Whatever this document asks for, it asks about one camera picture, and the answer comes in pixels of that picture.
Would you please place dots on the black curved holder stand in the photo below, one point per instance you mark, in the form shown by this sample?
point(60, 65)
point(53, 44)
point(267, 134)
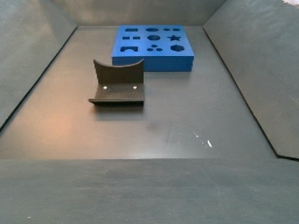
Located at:
point(120, 84)

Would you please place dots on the blue shape sorter block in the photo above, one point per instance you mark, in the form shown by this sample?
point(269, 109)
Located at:
point(158, 44)

